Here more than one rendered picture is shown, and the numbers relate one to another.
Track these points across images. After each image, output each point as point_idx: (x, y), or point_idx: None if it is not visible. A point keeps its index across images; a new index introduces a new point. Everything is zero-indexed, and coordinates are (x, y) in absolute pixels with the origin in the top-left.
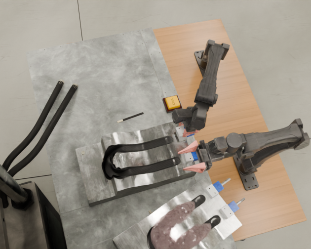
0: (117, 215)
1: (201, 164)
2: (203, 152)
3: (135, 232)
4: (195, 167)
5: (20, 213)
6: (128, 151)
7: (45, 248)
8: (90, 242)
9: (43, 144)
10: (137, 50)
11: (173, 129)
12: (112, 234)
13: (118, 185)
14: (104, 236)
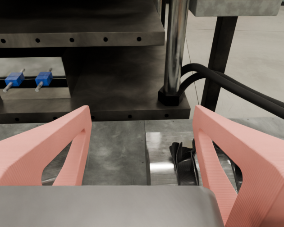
0: (118, 179)
1: (3, 155)
2: (144, 211)
3: (62, 165)
4: (33, 129)
5: (156, 97)
6: (237, 187)
7: (111, 109)
8: (95, 141)
9: (238, 90)
10: None
11: None
12: (91, 167)
13: (160, 151)
14: (93, 157)
